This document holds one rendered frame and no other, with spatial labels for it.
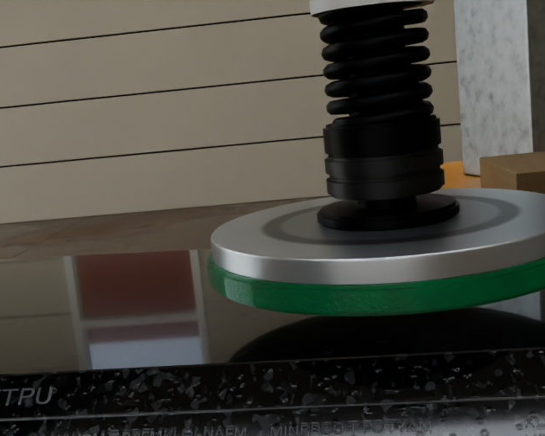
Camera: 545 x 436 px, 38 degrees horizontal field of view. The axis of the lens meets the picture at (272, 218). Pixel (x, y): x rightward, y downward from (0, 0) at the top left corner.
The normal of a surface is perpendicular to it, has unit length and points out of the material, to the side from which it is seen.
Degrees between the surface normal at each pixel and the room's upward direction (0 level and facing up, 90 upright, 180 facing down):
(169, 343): 0
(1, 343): 0
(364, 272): 90
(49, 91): 90
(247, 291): 90
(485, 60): 90
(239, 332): 0
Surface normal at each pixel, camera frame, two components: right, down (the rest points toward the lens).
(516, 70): -0.94, 0.15
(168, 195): -0.09, 0.18
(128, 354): -0.10, -0.98
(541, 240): 0.59, 0.07
